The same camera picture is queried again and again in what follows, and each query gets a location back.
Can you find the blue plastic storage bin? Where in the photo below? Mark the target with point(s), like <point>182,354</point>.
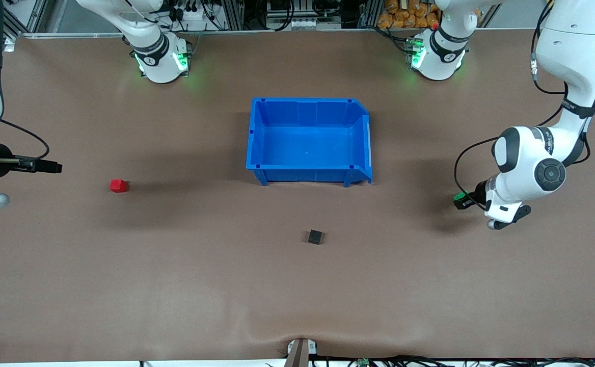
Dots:
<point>307,140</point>

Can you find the metal table clamp bracket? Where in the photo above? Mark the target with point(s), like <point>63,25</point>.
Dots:
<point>301,351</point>

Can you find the small black cube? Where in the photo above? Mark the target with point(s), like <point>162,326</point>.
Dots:
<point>315,237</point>

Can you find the small green connector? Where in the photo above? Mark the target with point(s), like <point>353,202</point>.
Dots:
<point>362,362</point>

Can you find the aluminium table edge rail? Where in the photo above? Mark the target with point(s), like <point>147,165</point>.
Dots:
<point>277,30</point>

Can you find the pile of orange objects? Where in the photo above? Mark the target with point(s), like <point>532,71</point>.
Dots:
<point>404,15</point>

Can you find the small red cube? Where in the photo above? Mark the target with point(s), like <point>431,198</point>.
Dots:
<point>118,185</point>

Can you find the aluminium frame post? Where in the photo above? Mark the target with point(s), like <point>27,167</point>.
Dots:
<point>15,23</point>

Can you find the white power strip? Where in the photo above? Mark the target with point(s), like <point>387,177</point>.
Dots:
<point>195,14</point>

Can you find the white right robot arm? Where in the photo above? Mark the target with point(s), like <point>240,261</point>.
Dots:
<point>160,61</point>

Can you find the large table cover mat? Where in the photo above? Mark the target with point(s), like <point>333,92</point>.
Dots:
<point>175,280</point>

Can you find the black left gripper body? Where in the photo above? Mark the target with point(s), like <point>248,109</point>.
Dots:
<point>478,195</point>

